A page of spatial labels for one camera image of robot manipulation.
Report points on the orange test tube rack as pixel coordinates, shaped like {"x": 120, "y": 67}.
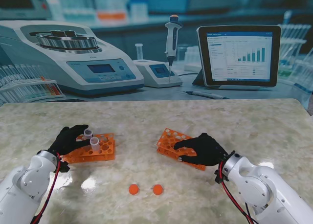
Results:
{"x": 107, "y": 155}
{"x": 166, "y": 149}

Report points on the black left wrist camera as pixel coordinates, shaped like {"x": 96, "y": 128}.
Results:
{"x": 64, "y": 167}

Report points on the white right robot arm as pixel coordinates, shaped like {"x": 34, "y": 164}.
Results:
{"x": 264, "y": 189}

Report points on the clear plastic test tube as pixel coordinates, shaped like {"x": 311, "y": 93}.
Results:
{"x": 88, "y": 133}
{"x": 94, "y": 145}

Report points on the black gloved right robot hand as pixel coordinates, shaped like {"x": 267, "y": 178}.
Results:
{"x": 207, "y": 150}

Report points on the orange tube cap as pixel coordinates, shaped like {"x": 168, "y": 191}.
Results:
{"x": 158, "y": 189}
{"x": 133, "y": 189}

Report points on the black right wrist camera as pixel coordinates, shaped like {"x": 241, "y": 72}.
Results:
{"x": 218, "y": 177}

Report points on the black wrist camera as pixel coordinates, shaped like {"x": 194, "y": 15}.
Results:
{"x": 218, "y": 177}
{"x": 64, "y": 167}

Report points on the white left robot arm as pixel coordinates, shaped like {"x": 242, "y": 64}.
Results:
{"x": 22, "y": 185}

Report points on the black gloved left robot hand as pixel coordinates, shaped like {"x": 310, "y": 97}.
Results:
{"x": 66, "y": 142}

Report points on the printed laboratory backdrop banner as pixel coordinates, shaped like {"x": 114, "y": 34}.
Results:
{"x": 156, "y": 38}

